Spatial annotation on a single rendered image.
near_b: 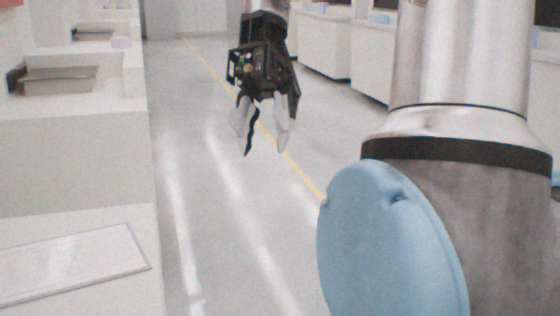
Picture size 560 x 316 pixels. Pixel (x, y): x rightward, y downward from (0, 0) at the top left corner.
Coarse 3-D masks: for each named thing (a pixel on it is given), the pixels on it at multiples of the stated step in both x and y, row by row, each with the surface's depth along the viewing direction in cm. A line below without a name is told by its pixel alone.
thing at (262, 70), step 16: (256, 16) 72; (272, 16) 74; (240, 32) 72; (256, 32) 73; (272, 32) 76; (240, 48) 71; (256, 48) 70; (272, 48) 70; (240, 64) 72; (256, 64) 70; (272, 64) 70; (240, 80) 71; (256, 80) 70; (272, 80) 70; (256, 96) 75; (272, 96) 75
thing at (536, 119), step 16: (544, 0) 329; (544, 16) 330; (544, 32) 332; (544, 48) 332; (544, 64) 308; (544, 80) 309; (544, 96) 311; (528, 112) 325; (544, 112) 312; (544, 128) 313
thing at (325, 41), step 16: (320, 0) 738; (336, 0) 679; (352, 0) 629; (368, 0) 625; (304, 16) 751; (320, 16) 677; (336, 16) 644; (352, 16) 633; (304, 32) 759; (320, 32) 691; (336, 32) 636; (352, 32) 638; (304, 48) 766; (320, 48) 697; (336, 48) 644; (352, 48) 644; (320, 64) 703; (336, 64) 651
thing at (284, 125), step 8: (280, 96) 72; (272, 104) 68; (280, 104) 71; (272, 112) 68; (280, 112) 71; (288, 112) 72; (280, 120) 70; (288, 120) 71; (280, 128) 71; (288, 128) 71; (280, 136) 71; (288, 136) 71; (280, 144) 71; (280, 152) 71
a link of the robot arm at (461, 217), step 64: (448, 0) 28; (512, 0) 28; (448, 64) 27; (512, 64) 27; (384, 128) 29; (448, 128) 26; (512, 128) 26; (384, 192) 25; (448, 192) 25; (512, 192) 25; (320, 256) 32; (384, 256) 24; (448, 256) 23; (512, 256) 25
